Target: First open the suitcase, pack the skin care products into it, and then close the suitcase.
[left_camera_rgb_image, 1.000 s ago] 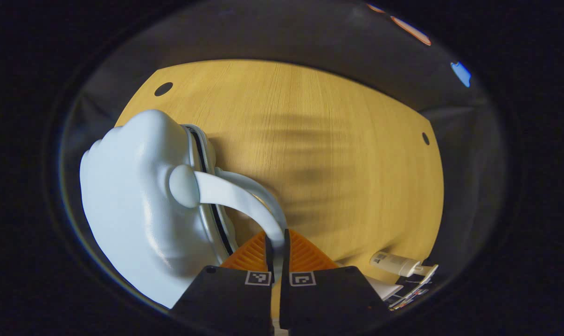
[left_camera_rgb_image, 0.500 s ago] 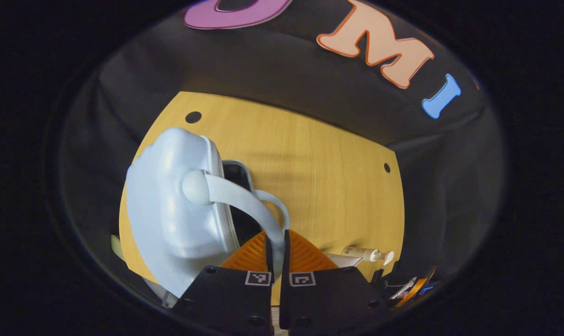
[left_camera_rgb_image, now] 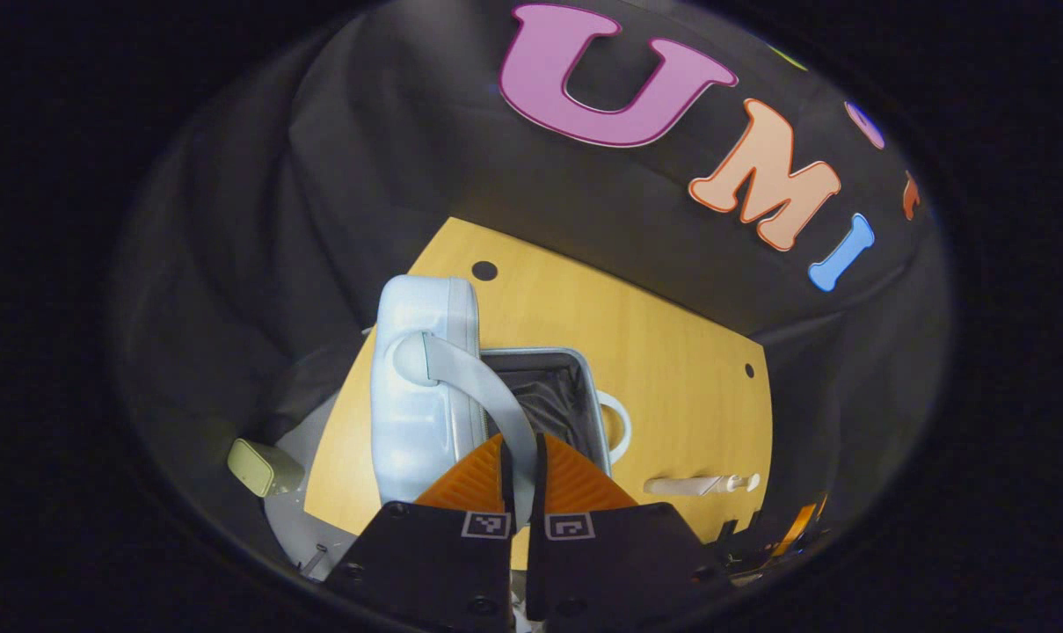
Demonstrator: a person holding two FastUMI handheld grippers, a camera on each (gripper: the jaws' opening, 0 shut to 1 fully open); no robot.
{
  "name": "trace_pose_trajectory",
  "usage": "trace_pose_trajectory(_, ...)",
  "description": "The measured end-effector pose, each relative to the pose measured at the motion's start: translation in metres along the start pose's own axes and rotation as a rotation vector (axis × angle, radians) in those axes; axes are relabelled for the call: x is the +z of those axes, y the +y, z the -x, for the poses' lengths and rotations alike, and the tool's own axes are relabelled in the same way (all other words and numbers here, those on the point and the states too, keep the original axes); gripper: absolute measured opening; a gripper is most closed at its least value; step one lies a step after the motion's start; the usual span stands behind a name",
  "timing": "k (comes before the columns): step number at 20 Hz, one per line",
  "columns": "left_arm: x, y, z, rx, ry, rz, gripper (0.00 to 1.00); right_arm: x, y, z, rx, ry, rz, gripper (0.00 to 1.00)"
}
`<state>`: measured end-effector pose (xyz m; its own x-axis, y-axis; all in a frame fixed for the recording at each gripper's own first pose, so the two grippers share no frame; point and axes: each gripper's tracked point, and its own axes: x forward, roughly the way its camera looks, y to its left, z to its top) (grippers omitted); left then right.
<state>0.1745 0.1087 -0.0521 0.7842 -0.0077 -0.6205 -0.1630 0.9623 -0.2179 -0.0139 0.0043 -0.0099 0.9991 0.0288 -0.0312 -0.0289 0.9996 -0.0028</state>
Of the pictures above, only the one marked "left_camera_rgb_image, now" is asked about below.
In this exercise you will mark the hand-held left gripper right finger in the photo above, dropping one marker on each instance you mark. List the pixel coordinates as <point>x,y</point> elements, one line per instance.
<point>540,492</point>

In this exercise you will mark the light grey round seat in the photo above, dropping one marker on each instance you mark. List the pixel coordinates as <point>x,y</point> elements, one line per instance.
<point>298,527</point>

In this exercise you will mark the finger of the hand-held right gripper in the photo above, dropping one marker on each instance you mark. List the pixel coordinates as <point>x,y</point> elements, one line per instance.
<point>799,523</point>

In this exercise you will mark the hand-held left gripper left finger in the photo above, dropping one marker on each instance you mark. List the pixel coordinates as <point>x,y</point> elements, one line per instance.
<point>506,492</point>

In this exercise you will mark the white squeeze tube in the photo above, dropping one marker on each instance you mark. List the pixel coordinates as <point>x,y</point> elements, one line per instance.
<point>680,485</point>

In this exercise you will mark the black backdrop cloth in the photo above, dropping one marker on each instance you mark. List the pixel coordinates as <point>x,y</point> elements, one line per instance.
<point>364,132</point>

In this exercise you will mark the light blue suitcase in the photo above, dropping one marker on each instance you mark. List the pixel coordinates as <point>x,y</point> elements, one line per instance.
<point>417,422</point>

